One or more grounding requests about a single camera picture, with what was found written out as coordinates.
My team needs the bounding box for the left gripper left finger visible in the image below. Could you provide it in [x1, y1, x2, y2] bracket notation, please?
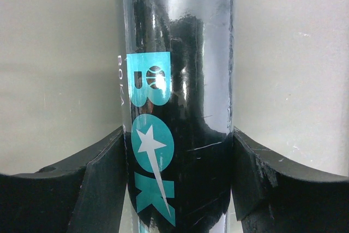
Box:
[1, 128, 127, 232]

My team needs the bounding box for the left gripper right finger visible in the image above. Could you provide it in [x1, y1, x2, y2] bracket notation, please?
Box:
[231, 128, 348, 232]

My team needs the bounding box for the black shuttlecock tube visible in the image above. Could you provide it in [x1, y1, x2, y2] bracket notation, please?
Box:
[116, 0, 233, 232]

